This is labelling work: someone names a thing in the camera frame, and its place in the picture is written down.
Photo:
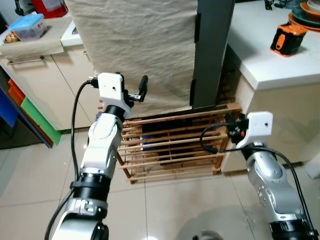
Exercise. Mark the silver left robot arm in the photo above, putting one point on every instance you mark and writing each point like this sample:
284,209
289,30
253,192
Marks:
100,145

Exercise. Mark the orange bowl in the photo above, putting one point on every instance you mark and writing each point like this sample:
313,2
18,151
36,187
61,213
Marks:
309,12

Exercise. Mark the beige counter cloth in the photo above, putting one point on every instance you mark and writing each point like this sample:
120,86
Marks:
35,47

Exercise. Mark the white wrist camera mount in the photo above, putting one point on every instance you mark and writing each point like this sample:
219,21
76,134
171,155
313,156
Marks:
257,125
110,87

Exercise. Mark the dark grey upright panel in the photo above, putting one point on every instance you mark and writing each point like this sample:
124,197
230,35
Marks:
215,50

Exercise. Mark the red countertop object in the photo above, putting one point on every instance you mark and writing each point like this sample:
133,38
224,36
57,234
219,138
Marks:
50,7

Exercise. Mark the green flat board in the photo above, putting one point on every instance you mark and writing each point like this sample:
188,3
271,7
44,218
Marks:
37,117

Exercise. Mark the orange black boxy device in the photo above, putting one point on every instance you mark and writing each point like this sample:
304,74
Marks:
288,39

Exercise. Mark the large beige hanging cloth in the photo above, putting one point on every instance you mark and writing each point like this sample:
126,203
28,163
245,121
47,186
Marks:
130,50

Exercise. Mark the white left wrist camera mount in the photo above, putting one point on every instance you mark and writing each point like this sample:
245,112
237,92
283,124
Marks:
110,87

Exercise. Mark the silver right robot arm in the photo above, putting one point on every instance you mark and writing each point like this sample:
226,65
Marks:
267,180

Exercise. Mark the wide orange plate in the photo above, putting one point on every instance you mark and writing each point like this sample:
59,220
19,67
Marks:
300,26

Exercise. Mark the grey robot right foot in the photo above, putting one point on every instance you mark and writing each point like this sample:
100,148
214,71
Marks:
207,236

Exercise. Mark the dark teal plate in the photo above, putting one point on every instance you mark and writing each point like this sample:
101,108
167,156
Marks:
300,16

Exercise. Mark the orange flat board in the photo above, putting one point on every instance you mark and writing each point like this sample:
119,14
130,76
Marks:
16,92

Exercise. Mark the blue flat board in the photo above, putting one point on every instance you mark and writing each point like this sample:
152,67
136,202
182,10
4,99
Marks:
6,110

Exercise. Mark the white bowl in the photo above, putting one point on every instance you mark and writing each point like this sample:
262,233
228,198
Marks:
315,4

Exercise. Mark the wooden slatted rack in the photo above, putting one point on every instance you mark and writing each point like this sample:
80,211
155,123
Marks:
180,116

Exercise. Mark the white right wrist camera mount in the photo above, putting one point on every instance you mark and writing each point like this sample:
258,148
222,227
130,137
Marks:
257,125

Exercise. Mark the cream kitchen cabinet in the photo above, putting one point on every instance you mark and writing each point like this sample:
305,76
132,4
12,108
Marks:
55,85

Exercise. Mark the white gas stove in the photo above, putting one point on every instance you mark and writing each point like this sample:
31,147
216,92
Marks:
72,36

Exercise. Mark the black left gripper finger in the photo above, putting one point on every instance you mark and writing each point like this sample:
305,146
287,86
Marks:
144,85

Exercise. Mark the white kitchen counter block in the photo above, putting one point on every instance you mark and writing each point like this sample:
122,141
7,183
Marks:
270,70

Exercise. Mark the clear container with blue lid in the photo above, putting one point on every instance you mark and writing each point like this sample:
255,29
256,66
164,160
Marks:
27,25

